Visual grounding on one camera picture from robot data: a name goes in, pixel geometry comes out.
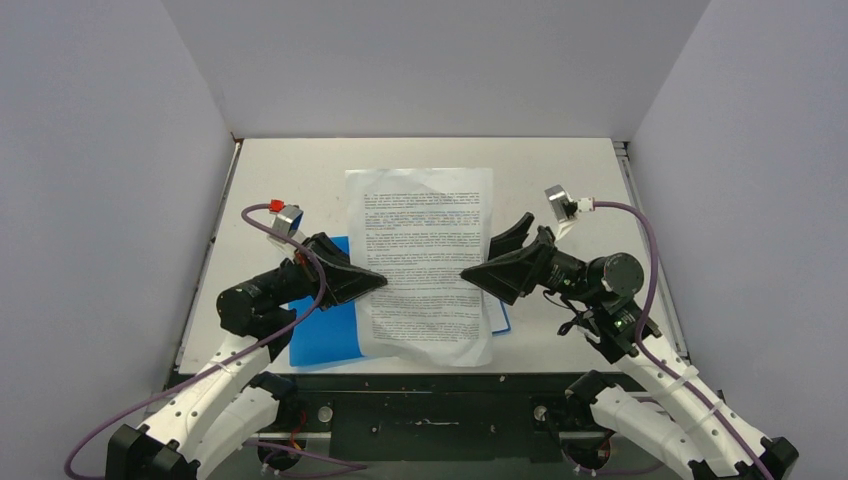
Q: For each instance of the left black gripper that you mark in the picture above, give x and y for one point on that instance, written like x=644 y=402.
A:
x=345 y=280

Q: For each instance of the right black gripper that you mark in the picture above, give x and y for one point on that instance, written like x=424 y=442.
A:
x=535 y=263

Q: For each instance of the blue plastic folder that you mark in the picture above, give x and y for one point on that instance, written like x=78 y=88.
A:
x=331 y=336

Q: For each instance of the printed text paper sheet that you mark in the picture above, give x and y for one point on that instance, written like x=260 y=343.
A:
x=419 y=229

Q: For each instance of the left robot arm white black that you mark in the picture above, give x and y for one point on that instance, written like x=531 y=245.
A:
x=235 y=395

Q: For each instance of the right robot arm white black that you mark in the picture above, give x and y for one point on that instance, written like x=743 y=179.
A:
x=693 y=433

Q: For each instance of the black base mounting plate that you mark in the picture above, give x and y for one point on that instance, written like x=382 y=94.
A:
x=434 y=417

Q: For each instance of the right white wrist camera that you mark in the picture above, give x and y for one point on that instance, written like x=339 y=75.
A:
x=566 y=209

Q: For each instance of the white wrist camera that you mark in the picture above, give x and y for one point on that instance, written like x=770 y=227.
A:
x=285 y=223
x=566 y=209

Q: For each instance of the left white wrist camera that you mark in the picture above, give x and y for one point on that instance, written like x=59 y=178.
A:
x=285 y=223

